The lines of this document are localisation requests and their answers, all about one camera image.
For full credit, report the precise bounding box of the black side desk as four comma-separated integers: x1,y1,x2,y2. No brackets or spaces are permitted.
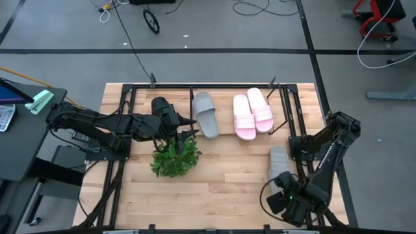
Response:
0,83,68,183

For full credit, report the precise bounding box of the black spoked wheel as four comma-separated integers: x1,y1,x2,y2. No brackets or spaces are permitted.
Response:
142,8,161,34

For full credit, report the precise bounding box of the black metal shoe shelf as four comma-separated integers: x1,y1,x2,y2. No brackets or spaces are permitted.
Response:
129,77,293,136

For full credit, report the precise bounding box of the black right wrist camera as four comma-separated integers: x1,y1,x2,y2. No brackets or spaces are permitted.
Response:
266,191,287,215

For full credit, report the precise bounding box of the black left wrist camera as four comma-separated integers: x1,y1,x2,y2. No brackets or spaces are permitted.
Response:
151,96,172,116

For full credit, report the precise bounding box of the black looped floor cable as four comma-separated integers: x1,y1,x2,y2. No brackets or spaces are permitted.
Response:
232,0,300,16

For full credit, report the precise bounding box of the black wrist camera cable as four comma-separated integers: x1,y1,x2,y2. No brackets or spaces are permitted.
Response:
259,177,287,222

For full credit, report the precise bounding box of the dark laptop screen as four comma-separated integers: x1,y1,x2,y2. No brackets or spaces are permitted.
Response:
0,77,35,105

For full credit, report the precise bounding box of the white floor cable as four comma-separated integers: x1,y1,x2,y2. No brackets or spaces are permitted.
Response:
356,0,416,70

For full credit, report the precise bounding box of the green artificial leafy plant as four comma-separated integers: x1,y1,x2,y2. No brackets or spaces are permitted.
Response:
149,136,202,179

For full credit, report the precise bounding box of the grey calculator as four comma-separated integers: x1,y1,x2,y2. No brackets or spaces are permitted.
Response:
0,103,16,133

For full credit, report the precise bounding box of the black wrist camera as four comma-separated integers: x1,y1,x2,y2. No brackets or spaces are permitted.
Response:
266,191,287,215
151,96,172,116

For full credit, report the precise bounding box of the yellow hanging cable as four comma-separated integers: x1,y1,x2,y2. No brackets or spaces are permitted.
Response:
0,66,82,108

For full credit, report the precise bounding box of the black aluminium table frame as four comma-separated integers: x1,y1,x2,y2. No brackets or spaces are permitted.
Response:
73,83,358,234

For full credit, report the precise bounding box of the mint green stapler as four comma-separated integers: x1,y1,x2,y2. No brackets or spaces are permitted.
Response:
25,90,55,115

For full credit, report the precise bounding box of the red and black cart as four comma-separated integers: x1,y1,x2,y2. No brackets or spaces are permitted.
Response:
352,0,407,42

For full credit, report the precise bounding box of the pink foam slide sandal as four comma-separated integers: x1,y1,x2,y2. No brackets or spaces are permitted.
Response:
232,94,257,141
246,87,275,133

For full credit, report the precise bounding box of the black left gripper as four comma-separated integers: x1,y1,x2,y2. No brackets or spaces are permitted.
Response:
159,109,200,141

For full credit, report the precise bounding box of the grey foam slide sandal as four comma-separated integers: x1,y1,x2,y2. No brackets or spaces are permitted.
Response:
192,91,220,140
268,146,291,196

